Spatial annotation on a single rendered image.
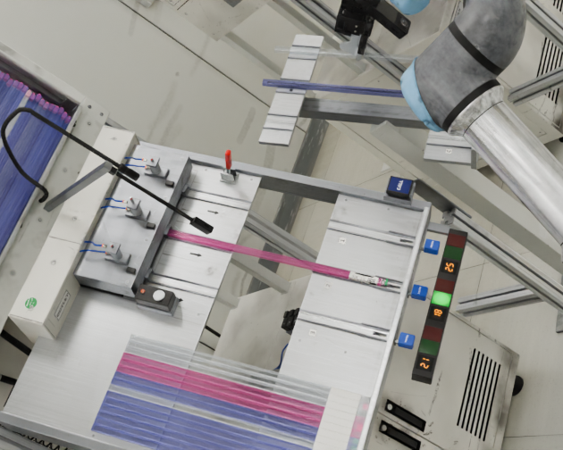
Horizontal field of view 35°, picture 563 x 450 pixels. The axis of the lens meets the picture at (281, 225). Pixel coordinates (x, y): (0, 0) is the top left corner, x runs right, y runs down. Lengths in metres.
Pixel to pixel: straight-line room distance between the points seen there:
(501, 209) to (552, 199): 0.85
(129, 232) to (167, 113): 2.11
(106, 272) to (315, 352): 0.46
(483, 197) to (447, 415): 0.55
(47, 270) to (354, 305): 0.64
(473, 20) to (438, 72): 0.10
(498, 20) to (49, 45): 2.66
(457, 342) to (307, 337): 0.65
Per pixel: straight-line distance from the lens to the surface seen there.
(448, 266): 1.90
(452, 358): 2.36
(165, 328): 1.88
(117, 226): 1.95
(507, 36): 1.48
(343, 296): 1.85
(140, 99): 3.97
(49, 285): 1.90
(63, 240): 1.94
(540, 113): 2.87
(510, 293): 2.29
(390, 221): 1.93
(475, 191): 2.24
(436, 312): 1.85
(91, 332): 1.91
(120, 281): 1.88
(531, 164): 1.45
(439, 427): 2.30
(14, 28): 3.86
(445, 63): 1.48
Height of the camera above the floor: 1.71
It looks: 24 degrees down
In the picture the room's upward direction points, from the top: 57 degrees counter-clockwise
